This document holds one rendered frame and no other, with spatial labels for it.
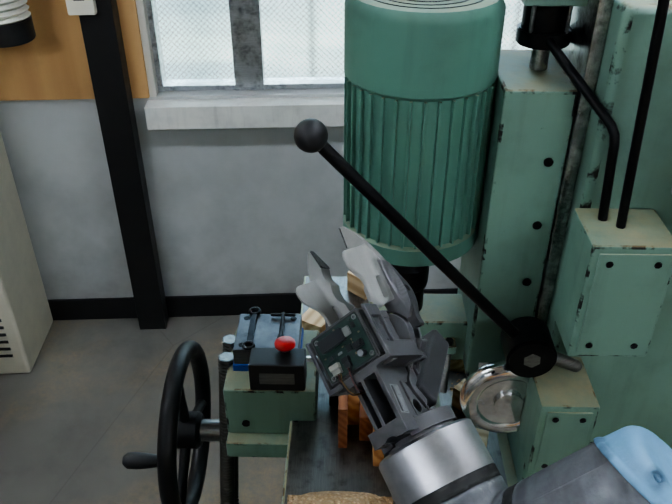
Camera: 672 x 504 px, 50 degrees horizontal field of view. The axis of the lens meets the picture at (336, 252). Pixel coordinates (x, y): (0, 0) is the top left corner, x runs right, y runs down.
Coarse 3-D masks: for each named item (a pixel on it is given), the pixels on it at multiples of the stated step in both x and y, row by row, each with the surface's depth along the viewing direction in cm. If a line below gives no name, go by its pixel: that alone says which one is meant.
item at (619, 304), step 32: (576, 224) 80; (608, 224) 78; (640, 224) 78; (576, 256) 80; (608, 256) 75; (640, 256) 75; (576, 288) 80; (608, 288) 77; (640, 288) 77; (576, 320) 80; (608, 320) 79; (640, 320) 79; (576, 352) 82; (608, 352) 82; (640, 352) 82
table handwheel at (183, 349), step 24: (192, 360) 124; (168, 384) 107; (168, 408) 105; (168, 432) 104; (192, 432) 115; (216, 432) 116; (168, 456) 104; (192, 456) 128; (168, 480) 104; (192, 480) 124
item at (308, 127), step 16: (304, 128) 72; (320, 128) 72; (304, 144) 72; (320, 144) 73; (336, 160) 74; (352, 176) 75; (368, 192) 76; (384, 208) 77; (400, 224) 78; (416, 240) 79; (432, 256) 81; (448, 272) 82; (464, 288) 83; (480, 304) 84; (496, 320) 85; (512, 320) 89; (528, 320) 88; (512, 336) 87; (528, 336) 86; (544, 336) 86; (512, 352) 86; (528, 352) 86; (544, 352) 86; (512, 368) 87; (528, 368) 87; (544, 368) 87; (576, 368) 89
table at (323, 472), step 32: (320, 384) 114; (320, 416) 109; (256, 448) 108; (288, 448) 103; (320, 448) 103; (352, 448) 103; (288, 480) 99; (320, 480) 99; (352, 480) 99; (384, 480) 99
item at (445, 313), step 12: (432, 300) 104; (444, 300) 104; (456, 300) 104; (420, 312) 102; (432, 312) 102; (444, 312) 102; (456, 312) 102; (432, 324) 100; (444, 324) 100; (456, 324) 100; (444, 336) 102; (456, 336) 101; (456, 348) 103
